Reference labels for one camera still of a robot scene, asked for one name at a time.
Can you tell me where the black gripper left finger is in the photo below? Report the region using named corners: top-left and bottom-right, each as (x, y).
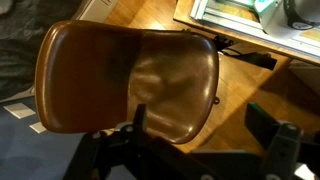
top-left (63, 103), bottom-right (148, 180)

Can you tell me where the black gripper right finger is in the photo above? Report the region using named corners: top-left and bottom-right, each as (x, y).
top-left (244, 102), bottom-right (320, 180)

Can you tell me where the brown wooden chair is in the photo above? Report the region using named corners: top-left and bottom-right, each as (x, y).
top-left (34, 19), bottom-right (221, 145)

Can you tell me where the black power adapter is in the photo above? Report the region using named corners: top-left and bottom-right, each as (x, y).
top-left (212, 34), bottom-right (278, 72)

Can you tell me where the white paper square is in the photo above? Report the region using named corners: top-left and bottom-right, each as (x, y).
top-left (3, 102), bottom-right (37, 120)
top-left (29, 121), bottom-right (48, 135)

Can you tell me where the white and teal box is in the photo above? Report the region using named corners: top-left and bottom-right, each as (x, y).
top-left (254, 0), bottom-right (288, 38)

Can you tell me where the wooden desk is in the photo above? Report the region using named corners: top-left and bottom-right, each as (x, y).
top-left (173, 0), bottom-right (320, 66)

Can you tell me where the white cardboard box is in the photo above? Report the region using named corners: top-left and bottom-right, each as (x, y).
top-left (72, 0), bottom-right (120, 24)

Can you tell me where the blue floor mat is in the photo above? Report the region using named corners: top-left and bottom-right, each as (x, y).
top-left (0, 95), bottom-right (88, 180)

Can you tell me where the grey round device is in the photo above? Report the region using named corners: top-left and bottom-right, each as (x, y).
top-left (283, 0), bottom-right (320, 32)

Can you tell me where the dark grey blanket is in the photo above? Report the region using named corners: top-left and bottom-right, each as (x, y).
top-left (0, 0), bottom-right (85, 102)

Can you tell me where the white aluminium frame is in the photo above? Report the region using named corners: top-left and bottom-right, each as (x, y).
top-left (189, 0), bottom-right (320, 58)

